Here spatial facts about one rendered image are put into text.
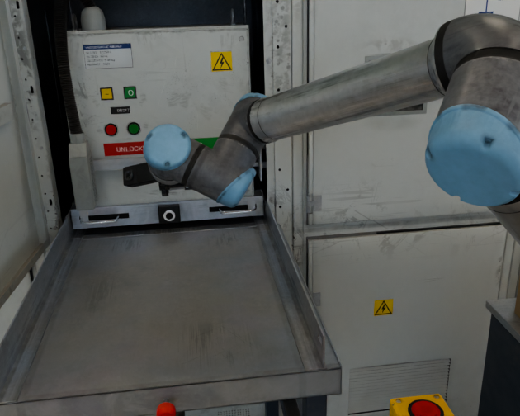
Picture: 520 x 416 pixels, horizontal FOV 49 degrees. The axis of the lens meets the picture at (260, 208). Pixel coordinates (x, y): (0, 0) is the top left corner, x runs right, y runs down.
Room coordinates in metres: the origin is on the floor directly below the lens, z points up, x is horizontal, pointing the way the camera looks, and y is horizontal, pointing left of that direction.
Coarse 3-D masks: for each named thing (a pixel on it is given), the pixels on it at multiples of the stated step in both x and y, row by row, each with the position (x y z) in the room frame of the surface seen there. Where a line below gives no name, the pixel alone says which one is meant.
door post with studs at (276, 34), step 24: (264, 0) 1.51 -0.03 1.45; (288, 0) 1.51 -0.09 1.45; (264, 24) 1.51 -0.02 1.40; (288, 24) 1.51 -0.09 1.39; (264, 48) 1.51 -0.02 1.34; (288, 48) 1.51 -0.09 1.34; (264, 72) 1.51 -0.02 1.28; (288, 72) 1.51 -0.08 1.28; (288, 144) 1.51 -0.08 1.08; (288, 168) 1.51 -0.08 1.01; (288, 192) 1.51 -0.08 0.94; (288, 216) 1.51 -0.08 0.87; (288, 240) 1.51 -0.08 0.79
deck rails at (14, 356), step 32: (64, 224) 1.40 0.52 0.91; (64, 256) 1.32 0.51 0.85; (288, 256) 1.16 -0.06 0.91; (32, 288) 1.05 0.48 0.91; (288, 288) 1.12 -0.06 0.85; (32, 320) 1.01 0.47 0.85; (288, 320) 0.99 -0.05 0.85; (0, 352) 0.82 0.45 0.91; (32, 352) 0.90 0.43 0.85; (320, 352) 0.85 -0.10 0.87; (0, 384) 0.79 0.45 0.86
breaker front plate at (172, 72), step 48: (144, 48) 1.51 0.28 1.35; (192, 48) 1.52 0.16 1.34; (240, 48) 1.54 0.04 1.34; (96, 96) 1.49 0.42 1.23; (144, 96) 1.51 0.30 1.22; (192, 96) 1.52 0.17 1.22; (240, 96) 1.54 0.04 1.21; (96, 144) 1.49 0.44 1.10; (144, 192) 1.50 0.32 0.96; (192, 192) 1.52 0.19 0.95
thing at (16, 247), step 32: (0, 0) 1.43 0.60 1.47; (0, 32) 1.42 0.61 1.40; (0, 64) 1.39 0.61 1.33; (0, 96) 1.35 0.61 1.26; (0, 128) 1.32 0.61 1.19; (0, 160) 1.29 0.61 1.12; (32, 160) 1.41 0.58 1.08; (0, 192) 1.25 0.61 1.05; (32, 192) 1.43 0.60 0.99; (0, 224) 1.22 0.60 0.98; (32, 224) 1.40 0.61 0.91; (0, 256) 1.19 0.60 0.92; (32, 256) 1.35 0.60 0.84; (0, 288) 1.16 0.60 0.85
